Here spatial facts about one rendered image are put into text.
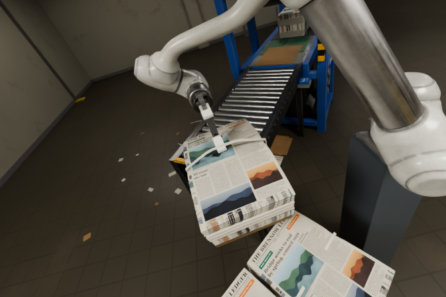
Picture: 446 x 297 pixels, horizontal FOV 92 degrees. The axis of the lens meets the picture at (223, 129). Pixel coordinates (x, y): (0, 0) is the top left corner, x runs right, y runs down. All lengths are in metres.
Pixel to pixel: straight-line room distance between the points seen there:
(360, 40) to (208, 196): 0.54
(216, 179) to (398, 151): 0.48
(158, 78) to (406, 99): 0.71
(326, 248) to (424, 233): 1.18
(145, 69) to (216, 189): 0.48
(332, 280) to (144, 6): 6.35
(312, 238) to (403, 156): 0.44
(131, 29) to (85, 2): 1.10
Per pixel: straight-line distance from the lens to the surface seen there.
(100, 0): 6.76
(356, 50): 0.54
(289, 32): 2.89
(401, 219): 1.33
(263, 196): 0.65
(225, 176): 0.69
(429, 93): 0.85
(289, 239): 0.94
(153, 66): 0.82
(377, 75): 0.57
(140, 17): 6.58
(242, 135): 0.80
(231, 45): 2.34
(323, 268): 0.91
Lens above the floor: 1.68
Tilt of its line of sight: 36 degrees down
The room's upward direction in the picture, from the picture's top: 19 degrees counter-clockwise
